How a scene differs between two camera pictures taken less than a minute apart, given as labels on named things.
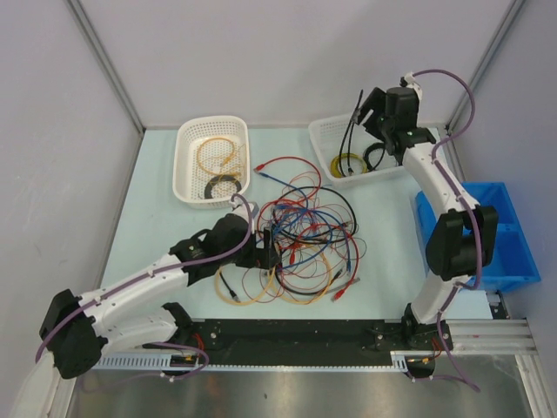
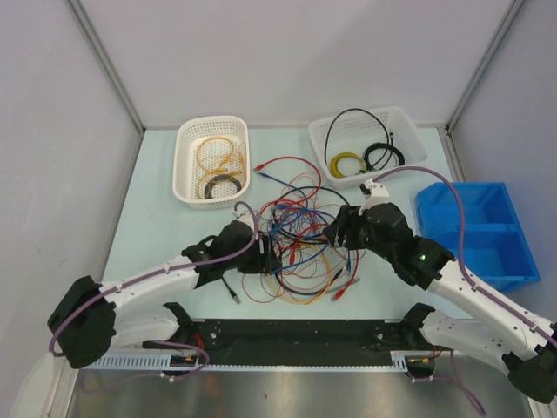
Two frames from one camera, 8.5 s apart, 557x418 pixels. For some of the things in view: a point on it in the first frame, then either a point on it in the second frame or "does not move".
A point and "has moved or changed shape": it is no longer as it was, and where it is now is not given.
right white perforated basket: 350,152 does not move
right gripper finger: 377,99 -> 337,231
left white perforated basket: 211,161 does not move
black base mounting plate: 293,342 does not move
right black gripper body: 379,127 -> 359,235
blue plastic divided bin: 512,265 does not move
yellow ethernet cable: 279,286 has moved or changed shape
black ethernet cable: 350,124 -> 371,114
